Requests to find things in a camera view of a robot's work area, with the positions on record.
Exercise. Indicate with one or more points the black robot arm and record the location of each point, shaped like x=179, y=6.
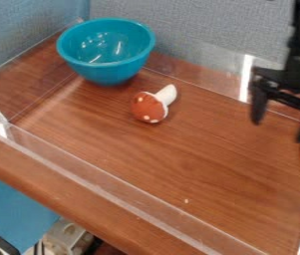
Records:
x=294, y=39

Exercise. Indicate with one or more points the clear acrylic tray wall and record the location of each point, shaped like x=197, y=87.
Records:
x=202, y=184

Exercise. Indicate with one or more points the blue plastic bowl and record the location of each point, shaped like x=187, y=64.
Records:
x=106, y=49

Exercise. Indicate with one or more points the grey power strip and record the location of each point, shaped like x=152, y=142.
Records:
x=64, y=239

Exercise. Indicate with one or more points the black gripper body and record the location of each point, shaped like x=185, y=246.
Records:
x=279, y=83

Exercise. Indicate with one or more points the red white toy mushroom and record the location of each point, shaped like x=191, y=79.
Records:
x=148, y=107

